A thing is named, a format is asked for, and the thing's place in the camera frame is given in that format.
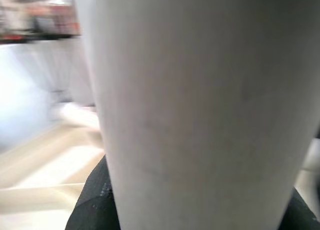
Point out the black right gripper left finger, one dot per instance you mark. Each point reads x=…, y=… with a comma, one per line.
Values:
x=95, y=205

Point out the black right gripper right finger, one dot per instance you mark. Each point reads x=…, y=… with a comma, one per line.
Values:
x=303, y=217

